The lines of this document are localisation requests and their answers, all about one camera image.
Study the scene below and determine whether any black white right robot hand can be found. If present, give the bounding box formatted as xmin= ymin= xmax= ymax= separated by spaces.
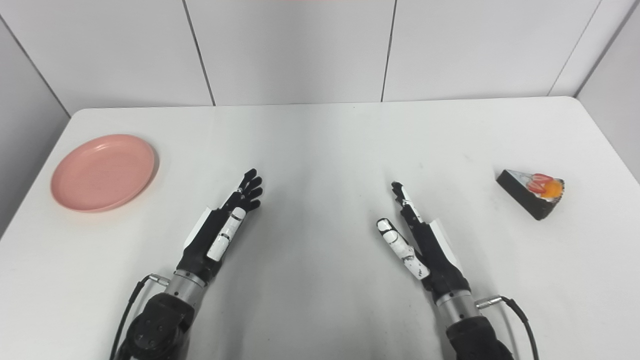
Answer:
xmin=376 ymin=181 xmax=472 ymax=302

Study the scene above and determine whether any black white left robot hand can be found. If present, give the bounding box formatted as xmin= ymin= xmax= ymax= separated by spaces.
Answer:
xmin=176 ymin=168 xmax=264 ymax=285

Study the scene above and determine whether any black snack packet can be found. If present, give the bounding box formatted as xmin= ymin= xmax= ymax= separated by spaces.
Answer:
xmin=496 ymin=169 xmax=566 ymax=221

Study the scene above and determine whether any pink round plate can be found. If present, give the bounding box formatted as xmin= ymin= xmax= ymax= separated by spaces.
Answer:
xmin=50 ymin=133 xmax=157 ymax=213

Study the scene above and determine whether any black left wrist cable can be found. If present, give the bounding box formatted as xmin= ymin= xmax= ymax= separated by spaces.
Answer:
xmin=109 ymin=273 xmax=171 ymax=360

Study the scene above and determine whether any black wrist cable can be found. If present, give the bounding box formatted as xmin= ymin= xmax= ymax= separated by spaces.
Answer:
xmin=475 ymin=295 xmax=541 ymax=360
xmin=109 ymin=273 xmax=171 ymax=360

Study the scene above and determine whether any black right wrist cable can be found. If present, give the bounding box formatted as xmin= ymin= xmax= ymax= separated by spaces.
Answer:
xmin=475 ymin=295 xmax=541 ymax=360

